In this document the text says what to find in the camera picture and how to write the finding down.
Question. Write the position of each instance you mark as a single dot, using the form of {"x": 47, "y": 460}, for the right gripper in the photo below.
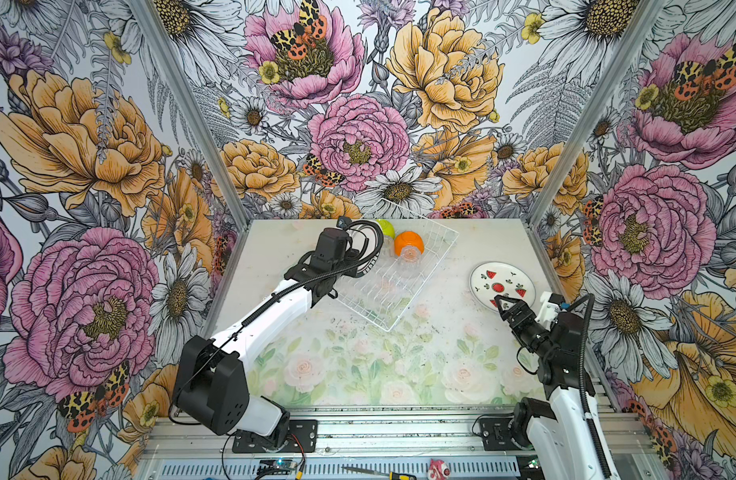
{"x": 508, "y": 315}

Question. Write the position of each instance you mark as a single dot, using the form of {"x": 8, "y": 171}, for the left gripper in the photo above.
{"x": 353, "y": 258}

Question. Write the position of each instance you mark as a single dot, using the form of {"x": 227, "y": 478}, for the blue rimmed watermelon plate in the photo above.
{"x": 490, "y": 279}

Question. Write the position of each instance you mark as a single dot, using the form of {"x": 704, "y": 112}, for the clear glass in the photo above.
{"x": 410, "y": 261}

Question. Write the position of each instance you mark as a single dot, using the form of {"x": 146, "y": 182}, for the white wire dish rack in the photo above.
{"x": 383, "y": 296}

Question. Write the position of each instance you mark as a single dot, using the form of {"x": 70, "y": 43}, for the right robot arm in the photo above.
{"x": 564, "y": 429}

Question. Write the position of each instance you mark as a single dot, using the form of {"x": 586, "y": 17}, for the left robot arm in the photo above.
{"x": 211, "y": 384}

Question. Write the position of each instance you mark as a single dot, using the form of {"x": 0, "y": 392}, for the lime green bowl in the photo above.
{"x": 387, "y": 228}

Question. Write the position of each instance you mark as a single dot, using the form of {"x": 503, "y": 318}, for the orange bowl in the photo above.
{"x": 408, "y": 239}

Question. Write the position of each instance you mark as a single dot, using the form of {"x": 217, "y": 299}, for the pink white small object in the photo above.
{"x": 438, "y": 470}

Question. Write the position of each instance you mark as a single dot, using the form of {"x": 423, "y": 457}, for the green circuit board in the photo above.
{"x": 277, "y": 466}

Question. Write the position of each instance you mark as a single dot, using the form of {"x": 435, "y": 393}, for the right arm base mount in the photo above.
{"x": 498, "y": 433}

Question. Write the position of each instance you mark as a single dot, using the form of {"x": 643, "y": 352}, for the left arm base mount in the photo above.
{"x": 294, "y": 436}

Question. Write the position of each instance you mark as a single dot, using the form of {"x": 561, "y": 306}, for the yellow handled screwdriver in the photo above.
{"x": 391, "y": 475}

